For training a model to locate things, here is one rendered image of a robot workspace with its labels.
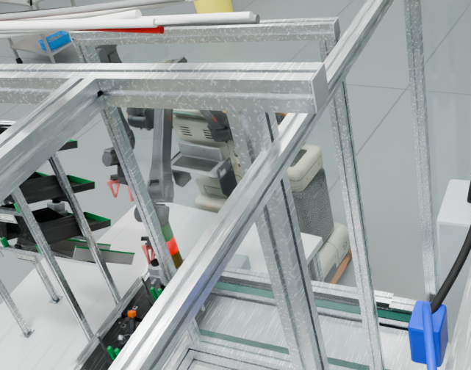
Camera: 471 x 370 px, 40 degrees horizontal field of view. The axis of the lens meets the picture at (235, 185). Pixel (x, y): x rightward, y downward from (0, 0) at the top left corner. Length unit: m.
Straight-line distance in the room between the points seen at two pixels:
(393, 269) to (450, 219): 2.43
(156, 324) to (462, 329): 0.48
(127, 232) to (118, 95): 1.87
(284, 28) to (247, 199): 0.52
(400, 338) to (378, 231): 1.82
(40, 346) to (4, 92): 1.49
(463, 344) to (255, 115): 0.42
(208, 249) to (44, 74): 0.42
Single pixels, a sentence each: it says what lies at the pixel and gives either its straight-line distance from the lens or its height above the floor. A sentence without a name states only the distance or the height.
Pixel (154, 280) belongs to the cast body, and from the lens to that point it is 2.14.
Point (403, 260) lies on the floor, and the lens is 3.57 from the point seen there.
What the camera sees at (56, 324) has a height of 0.86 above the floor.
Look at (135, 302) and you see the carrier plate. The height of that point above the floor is 0.97.
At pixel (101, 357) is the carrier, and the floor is 0.97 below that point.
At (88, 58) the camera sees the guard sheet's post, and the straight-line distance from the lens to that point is 1.50.
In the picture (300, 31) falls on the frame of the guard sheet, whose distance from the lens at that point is 1.21.
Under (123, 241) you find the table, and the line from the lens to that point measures 2.72.
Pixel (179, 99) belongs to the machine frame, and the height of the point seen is 2.06.
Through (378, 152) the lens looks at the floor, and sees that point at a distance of 4.41.
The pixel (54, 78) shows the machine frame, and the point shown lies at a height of 2.09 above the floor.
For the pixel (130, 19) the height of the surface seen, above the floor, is 2.18.
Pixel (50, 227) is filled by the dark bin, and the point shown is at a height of 1.34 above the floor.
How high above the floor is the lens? 2.43
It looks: 34 degrees down
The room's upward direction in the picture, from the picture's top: 15 degrees counter-clockwise
